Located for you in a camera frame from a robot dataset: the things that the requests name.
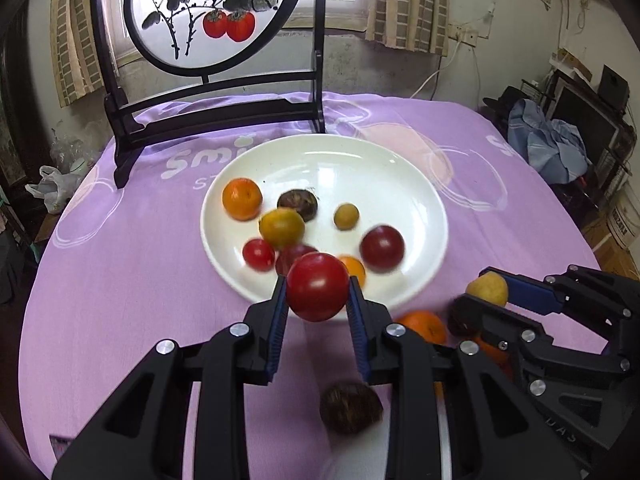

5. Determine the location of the white oval plate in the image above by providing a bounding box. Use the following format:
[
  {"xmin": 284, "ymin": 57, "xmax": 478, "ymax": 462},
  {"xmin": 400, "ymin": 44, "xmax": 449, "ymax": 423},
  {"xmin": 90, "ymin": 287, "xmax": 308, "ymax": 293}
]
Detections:
[{"xmin": 200, "ymin": 134, "xmax": 449, "ymax": 311}]

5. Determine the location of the printed cardboard box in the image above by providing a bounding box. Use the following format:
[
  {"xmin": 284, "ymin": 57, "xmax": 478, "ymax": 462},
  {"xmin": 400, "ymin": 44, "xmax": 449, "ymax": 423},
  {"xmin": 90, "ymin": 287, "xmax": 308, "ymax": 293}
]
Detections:
[{"xmin": 607, "ymin": 195, "xmax": 640, "ymax": 251}]

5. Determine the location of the small yellow green plum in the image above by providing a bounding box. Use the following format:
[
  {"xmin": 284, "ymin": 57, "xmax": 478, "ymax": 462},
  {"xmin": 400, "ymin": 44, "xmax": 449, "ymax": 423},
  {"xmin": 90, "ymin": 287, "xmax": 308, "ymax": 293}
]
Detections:
[{"xmin": 466, "ymin": 271, "xmax": 509, "ymax": 307}]

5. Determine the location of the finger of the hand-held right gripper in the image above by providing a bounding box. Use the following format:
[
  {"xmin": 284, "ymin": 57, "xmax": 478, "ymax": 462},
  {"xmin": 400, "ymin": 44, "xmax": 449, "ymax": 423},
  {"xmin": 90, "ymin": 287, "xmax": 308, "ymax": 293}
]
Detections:
[
  {"xmin": 477, "ymin": 266, "xmax": 640, "ymax": 333},
  {"xmin": 448, "ymin": 294, "xmax": 553, "ymax": 356}
]

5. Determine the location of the white cable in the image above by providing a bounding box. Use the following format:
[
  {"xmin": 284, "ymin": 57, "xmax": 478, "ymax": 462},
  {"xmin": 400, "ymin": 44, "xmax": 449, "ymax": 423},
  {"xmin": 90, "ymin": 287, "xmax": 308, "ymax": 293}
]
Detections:
[{"xmin": 410, "ymin": 42, "xmax": 463, "ymax": 100}]

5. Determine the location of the dark wooden painted table screen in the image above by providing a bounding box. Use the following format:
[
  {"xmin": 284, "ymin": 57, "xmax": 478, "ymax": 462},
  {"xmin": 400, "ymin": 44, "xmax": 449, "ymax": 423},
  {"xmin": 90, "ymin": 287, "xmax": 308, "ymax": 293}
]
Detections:
[{"xmin": 90, "ymin": 0, "xmax": 328, "ymax": 189}]

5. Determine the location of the white plastic bag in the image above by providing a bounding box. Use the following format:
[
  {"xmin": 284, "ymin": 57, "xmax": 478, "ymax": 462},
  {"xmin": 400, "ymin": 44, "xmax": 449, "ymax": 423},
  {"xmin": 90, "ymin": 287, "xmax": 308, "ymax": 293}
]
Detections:
[{"xmin": 26, "ymin": 165, "xmax": 83, "ymax": 215}]

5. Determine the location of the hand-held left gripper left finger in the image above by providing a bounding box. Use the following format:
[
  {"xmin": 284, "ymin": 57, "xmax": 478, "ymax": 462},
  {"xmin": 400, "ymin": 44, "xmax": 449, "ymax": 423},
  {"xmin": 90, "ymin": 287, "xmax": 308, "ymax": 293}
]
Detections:
[{"xmin": 51, "ymin": 275, "xmax": 290, "ymax": 480}]

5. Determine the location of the dark red plum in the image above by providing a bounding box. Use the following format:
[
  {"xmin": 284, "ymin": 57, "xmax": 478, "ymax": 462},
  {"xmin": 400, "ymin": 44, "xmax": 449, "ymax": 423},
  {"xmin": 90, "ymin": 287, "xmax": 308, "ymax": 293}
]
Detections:
[
  {"xmin": 275, "ymin": 243, "xmax": 321, "ymax": 276},
  {"xmin": 359, "ymin": 225, "xmax": 406, "ymax": 275}
]

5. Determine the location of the black monitor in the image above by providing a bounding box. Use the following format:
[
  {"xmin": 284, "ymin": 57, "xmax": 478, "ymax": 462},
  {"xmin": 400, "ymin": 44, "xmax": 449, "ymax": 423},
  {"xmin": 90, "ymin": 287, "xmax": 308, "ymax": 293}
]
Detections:
[{"xmin": 550, "ymin": 82, "xmax": 623, "ymax": 171}]

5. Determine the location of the red cherry tomato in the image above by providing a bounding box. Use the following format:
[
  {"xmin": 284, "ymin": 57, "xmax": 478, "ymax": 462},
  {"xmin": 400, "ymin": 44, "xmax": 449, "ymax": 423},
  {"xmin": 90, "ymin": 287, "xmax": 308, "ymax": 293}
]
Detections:
[
  {"xmin": 242, "ymin": 238, "xmax": 276, "ymax": 272},
  {"xmin": 286, "ymin": 252, "xmax": 350, "ymax": 322}
]

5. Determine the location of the large green yellow plum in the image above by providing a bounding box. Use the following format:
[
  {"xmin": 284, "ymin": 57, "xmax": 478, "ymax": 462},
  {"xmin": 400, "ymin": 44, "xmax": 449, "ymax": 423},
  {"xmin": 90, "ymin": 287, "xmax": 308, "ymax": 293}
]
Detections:
[{"xmin": 258, "ymin": 208, "xmax": 306, "ymax": 250}]

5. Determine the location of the mandarin orange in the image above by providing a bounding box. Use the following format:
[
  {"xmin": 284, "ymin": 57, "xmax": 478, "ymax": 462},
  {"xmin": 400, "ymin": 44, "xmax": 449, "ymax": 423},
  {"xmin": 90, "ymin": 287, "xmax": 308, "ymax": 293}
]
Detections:
[
  {"xmin": 222, "ymin": 178, "xmax": 263, "ymax": 221},
  {"xmin": 397, "ymin": 310, "xmax": 448, "ymax": 346},
  {"xmin": 472, "ymin": 335, "xmax": 516, "ymax": 378}
]

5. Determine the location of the small orange kumquat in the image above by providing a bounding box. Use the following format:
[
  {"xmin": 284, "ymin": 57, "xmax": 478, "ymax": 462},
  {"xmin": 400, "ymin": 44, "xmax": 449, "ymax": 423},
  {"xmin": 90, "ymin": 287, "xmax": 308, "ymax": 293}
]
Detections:
[{"xmin": 337, "ymin": 255, "xmax": 367, "ymax": 288}]

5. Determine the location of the white wall outlet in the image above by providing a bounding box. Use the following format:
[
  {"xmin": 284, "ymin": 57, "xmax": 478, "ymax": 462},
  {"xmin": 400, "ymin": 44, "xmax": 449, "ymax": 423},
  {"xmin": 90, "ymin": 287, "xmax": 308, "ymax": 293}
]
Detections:
[{"xmin": 448, "ymin": 22, "xmax": 478, "ymax": 46}]

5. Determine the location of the dark brown water chestnut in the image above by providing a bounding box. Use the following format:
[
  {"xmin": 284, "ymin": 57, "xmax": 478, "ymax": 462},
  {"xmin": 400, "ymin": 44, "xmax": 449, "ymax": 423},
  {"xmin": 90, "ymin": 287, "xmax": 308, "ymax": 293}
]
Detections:
[
  {"xmin": 319, "ymin": 382, "xmax": 384, "ymax": 434},
  {"xmin": 277, "ymin": 189, "xmax": 318, "ymax": 222}
]

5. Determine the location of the purple printed tablecloth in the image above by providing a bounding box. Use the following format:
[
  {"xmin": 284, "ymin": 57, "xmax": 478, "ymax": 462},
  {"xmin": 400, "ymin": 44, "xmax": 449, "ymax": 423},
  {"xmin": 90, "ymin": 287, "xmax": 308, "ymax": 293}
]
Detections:
[{"xmin": 20, "ymin": 91, "xmax": 613, "ymax": 480}]

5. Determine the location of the beige checked curtain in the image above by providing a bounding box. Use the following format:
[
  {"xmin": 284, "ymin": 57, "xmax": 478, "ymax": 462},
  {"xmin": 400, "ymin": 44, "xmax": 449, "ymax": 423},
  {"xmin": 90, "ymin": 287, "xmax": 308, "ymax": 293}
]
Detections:
[
  {"xmin": 50, "ymin": 0, "xmax": 121, "ymax": 107},
  {"xmin": 365, "ymin": 0, "xmax": 450, "ymax": 57}
]

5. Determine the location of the black speaker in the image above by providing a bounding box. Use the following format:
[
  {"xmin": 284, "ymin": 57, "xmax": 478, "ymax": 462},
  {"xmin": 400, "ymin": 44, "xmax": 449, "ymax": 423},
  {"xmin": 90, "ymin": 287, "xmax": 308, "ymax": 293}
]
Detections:
[{"xmin": 598, "ymin": 65, "xmax": 630, "ymax": 113}]

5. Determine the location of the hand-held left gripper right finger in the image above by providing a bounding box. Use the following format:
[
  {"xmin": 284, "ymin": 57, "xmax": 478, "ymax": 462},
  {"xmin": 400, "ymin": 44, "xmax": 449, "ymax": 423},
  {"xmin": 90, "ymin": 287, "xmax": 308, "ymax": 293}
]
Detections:
[{"xmin": 346, "ymin": 276, "xmax": 566, "ymax": 480}]

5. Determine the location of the blue cloth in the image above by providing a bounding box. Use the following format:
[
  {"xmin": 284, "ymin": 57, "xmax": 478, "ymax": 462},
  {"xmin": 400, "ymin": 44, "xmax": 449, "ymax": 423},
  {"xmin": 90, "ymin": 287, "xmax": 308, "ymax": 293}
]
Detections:
[{"xmin": 507, "ymin": 99, "xmax": 591, "ymax": 184}]

